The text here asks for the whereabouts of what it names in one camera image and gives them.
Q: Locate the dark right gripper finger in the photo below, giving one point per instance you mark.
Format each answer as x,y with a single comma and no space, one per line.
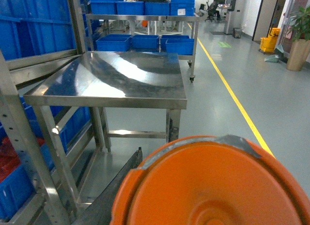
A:
100,211

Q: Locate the blue bin with red parts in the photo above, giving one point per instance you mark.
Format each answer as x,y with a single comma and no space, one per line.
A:
15,185

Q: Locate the blue bin lower shelf right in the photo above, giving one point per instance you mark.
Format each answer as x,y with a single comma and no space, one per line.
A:
180,44

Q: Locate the small stainless steel table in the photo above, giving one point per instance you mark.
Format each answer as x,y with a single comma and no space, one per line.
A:
107,79

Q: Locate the far steel rack on casters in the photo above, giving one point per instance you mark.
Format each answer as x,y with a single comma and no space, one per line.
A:
194,20

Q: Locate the seated person in background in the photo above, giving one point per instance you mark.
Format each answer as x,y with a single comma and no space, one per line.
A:
212,11

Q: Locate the yellow mop bucket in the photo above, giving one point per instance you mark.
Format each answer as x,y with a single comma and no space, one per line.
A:
267,44

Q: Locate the tan plant pot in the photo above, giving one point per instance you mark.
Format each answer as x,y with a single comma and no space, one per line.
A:
300,50

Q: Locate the green potted plant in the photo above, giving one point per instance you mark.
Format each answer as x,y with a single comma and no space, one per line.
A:
300,24

